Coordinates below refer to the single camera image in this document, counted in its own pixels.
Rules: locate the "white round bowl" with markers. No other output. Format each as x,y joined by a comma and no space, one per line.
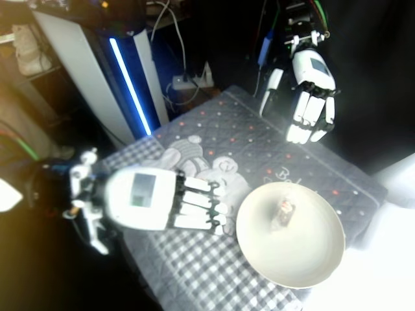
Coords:
301,256

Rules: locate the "white tower with blue light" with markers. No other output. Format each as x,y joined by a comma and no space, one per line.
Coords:
87,81

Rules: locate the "blue adapter box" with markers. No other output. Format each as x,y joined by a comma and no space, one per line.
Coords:
266,48

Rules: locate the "white power strip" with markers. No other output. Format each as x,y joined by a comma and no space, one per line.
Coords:
189,81

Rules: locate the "grey quilt with printed bear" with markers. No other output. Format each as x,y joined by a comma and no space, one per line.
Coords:
194,269

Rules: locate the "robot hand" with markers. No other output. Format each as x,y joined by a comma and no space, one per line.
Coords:
308,77
142,197

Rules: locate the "small item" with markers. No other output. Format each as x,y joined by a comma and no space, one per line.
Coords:
284,210

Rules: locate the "white shoe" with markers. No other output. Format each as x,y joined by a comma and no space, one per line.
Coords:
29,48

